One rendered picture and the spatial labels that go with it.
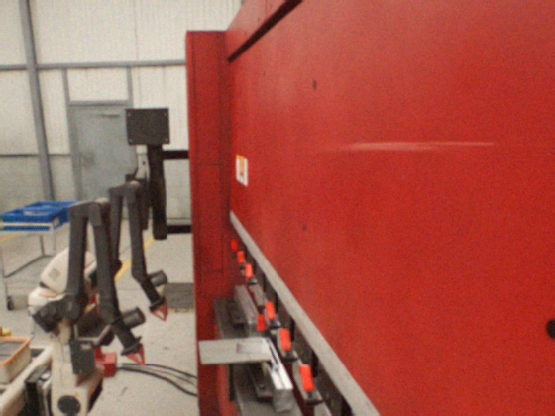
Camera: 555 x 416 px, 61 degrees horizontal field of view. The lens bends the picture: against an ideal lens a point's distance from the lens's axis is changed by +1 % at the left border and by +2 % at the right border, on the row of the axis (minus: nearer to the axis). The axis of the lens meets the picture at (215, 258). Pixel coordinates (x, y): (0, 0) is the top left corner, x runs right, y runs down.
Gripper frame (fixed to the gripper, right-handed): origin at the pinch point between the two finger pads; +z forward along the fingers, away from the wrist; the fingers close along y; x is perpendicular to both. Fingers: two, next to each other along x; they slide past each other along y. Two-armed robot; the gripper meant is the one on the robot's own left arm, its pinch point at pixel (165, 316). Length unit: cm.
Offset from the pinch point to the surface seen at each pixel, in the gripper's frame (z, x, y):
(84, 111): -224, 208, 685
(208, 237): -16, -25, 53
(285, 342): -3, -59, -80
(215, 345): 11.6, -23.7, -27.4
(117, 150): -135, 189, 685
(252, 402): 30, -32, -47
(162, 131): -78, -28, 63
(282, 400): 31, -43, -52
